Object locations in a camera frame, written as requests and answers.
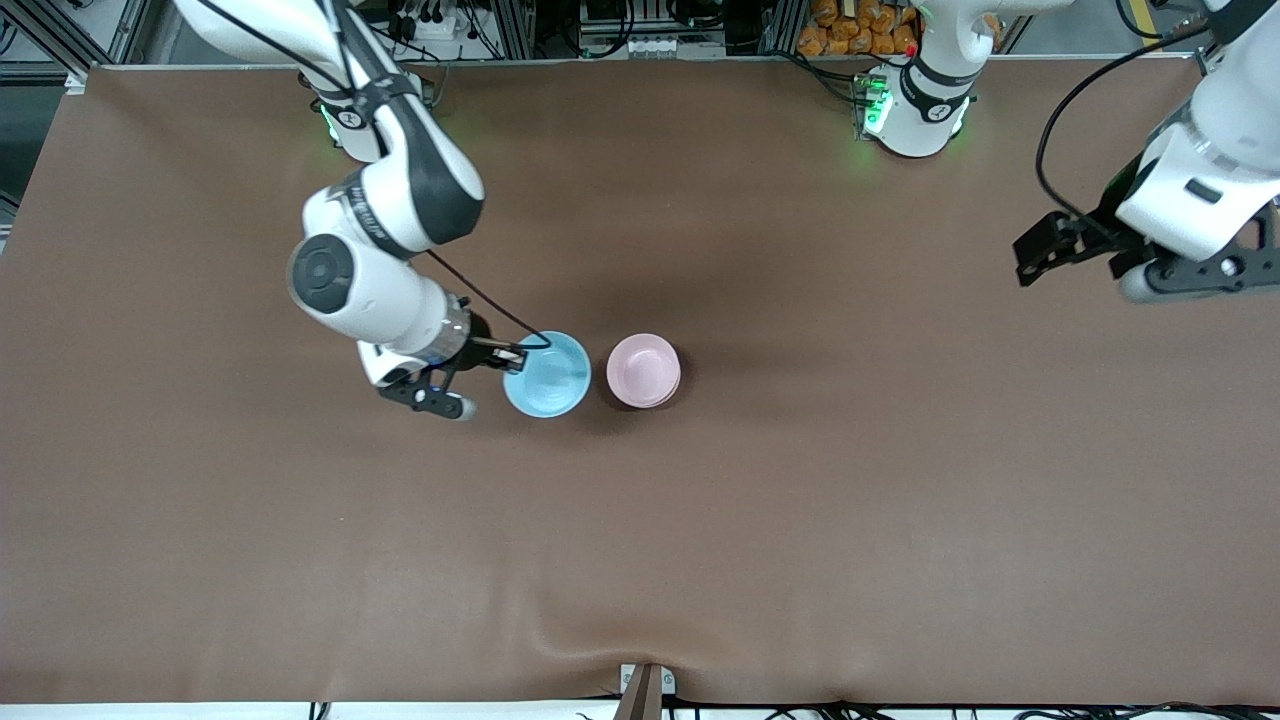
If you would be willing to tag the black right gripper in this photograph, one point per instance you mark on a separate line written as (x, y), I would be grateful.
(479, 341)

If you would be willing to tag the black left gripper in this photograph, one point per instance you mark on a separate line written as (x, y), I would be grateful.
(1103, 228)

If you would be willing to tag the blue bowl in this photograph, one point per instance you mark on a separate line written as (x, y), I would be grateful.
(550, 378)

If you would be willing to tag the pink bowl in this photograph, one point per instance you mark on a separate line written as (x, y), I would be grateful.
(642, 368)

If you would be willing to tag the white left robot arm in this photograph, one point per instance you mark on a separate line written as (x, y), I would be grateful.
(1190, 200)

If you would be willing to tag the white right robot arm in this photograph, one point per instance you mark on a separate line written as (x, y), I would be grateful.
(370, 290)

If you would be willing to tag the brown table cloth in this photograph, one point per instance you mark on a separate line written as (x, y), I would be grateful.
(640, 560)

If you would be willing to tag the white power strip with plugs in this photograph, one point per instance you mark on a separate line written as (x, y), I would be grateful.
(430, 25)

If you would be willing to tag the white multi-socket strip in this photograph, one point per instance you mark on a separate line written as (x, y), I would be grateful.
(660, 45)

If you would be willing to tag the small metal bracket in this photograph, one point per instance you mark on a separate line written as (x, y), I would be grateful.
(668, 682)

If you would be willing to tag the brown camera pole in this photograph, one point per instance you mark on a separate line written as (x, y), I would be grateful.
(640, 702)

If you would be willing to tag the aluminium frame post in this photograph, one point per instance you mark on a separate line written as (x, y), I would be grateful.
(50, 40)

